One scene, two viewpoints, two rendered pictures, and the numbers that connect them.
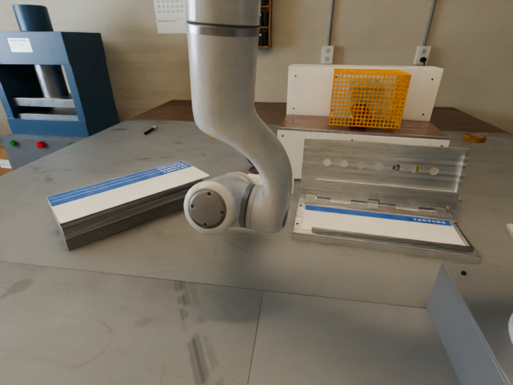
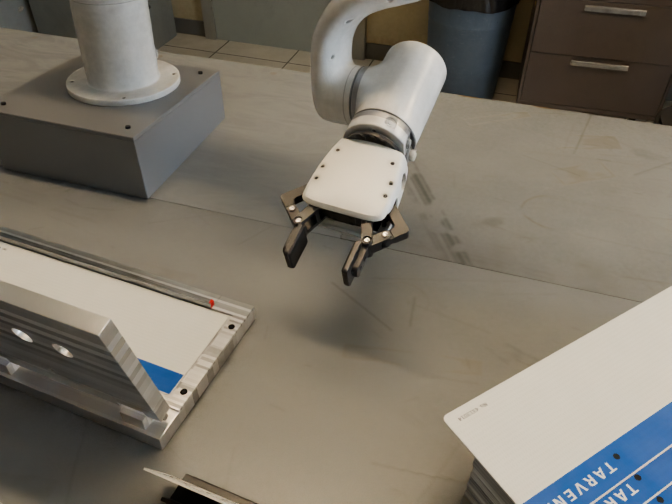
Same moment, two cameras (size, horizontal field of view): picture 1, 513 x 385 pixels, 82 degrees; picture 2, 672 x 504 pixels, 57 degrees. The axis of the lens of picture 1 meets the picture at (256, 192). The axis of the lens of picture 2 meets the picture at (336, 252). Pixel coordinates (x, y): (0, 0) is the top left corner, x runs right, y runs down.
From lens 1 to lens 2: 1.17 m
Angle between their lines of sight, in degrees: 111
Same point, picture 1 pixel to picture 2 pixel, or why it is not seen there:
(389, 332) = (216, 184)
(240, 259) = (365, 287)
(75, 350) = (555, 207)
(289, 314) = not seen: hidden behind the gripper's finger
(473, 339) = (181, 114)
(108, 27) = not seen: outside the picture
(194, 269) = (445, 279)
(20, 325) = (646, 235)
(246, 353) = not seen: hidden behind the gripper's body
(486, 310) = (153, 108)
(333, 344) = (282, 183)
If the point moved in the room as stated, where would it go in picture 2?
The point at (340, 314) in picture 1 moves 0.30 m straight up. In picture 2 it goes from (255, 203) to (235, 14)
